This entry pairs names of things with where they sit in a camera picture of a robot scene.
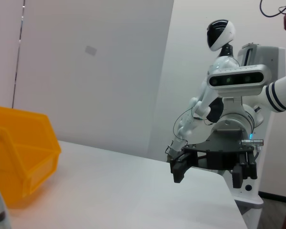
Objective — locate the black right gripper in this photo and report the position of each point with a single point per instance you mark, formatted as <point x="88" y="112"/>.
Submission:
<point x="219" y="150"/>

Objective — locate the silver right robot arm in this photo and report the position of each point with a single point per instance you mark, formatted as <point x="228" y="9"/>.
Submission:
<point x="281" y="95"/>

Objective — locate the white humanoid robot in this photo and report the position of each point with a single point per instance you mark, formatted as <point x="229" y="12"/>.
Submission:
<point x="219" y="38"/>

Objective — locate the yellow plastic bin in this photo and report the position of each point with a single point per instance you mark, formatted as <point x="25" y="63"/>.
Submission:
<point x="26" y="155"/>

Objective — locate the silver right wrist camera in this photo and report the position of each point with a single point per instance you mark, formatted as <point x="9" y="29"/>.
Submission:
<point x="238" y="80"/>

